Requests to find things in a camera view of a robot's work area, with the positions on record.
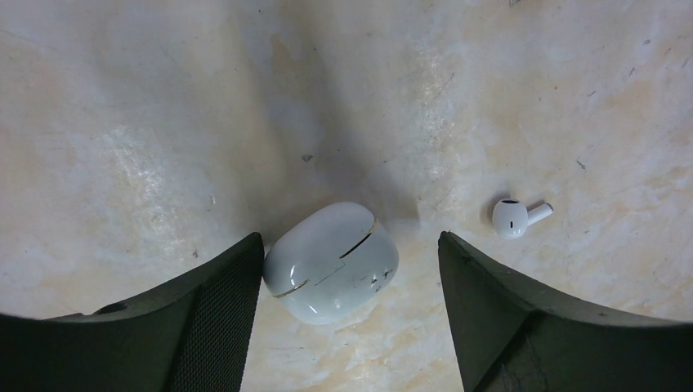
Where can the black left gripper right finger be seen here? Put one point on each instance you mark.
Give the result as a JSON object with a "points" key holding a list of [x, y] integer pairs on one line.
{"points": [[514, 333]]}

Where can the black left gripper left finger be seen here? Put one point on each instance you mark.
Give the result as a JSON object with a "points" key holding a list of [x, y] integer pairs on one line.
{"points": [[191, 333]]}

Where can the white earbud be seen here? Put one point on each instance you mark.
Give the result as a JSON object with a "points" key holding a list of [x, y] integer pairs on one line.
{"points": [[511, 218]]}

